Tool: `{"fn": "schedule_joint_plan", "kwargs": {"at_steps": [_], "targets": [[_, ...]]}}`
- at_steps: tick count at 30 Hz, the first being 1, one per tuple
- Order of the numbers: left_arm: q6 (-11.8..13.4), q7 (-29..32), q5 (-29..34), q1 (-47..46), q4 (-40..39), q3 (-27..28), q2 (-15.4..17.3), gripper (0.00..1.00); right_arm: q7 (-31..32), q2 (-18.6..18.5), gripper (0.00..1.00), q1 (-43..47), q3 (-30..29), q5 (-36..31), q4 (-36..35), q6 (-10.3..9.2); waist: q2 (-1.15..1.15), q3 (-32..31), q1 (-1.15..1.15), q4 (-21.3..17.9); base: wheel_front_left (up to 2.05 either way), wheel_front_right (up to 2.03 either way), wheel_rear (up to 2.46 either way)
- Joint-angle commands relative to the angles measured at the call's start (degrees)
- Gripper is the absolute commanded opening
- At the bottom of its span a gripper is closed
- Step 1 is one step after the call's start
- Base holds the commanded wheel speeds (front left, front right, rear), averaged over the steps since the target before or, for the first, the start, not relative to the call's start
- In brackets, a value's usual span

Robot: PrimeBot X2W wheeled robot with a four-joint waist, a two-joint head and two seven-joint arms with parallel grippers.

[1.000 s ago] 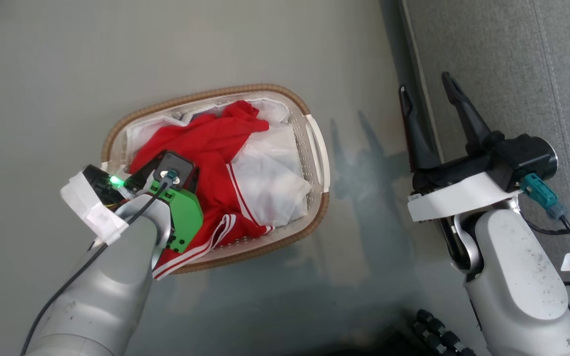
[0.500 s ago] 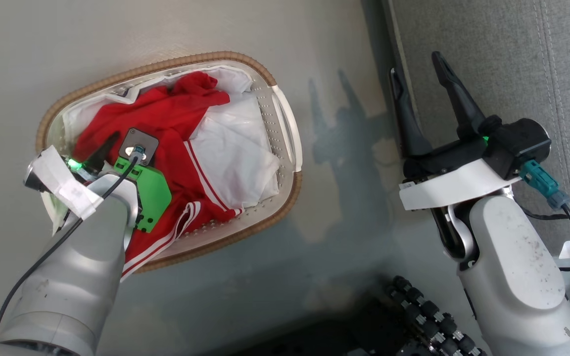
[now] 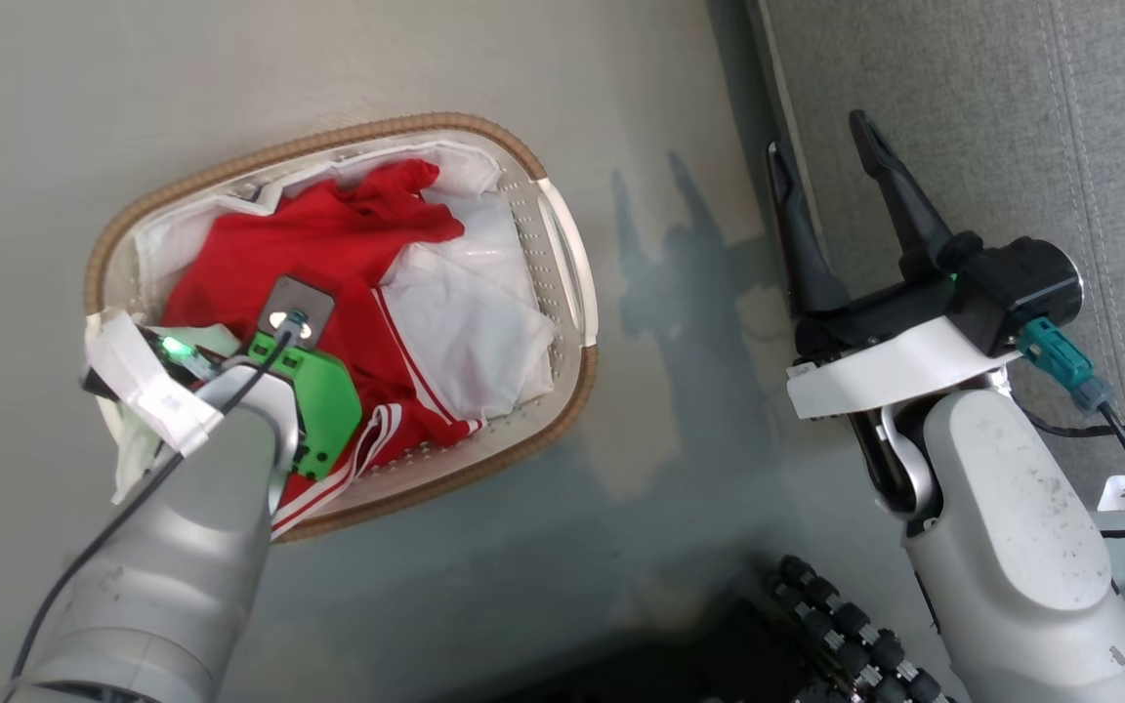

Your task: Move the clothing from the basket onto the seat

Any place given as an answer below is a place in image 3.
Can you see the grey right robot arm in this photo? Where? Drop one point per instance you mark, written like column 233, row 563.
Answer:
column 1002, row 527

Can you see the white laundry basket brown rim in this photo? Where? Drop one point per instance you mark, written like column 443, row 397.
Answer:
column 562, row 371

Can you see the teal connector right gripper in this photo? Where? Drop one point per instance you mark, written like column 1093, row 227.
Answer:
column 1061, row 359

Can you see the grey fabric sofa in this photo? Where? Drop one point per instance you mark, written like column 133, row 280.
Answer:
column 1012, row 107

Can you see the white cloth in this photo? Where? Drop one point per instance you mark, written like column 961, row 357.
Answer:
column 492, row 229

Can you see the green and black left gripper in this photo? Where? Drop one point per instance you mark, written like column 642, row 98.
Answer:
column 323, row 400

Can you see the red and white sports jersey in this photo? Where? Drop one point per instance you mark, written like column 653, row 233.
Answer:
column 309, row 234

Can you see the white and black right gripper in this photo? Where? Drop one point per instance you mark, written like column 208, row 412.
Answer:
column 914, row 332

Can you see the black roller omni wheel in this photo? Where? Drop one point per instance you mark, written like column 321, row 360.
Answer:
column 846, row 625

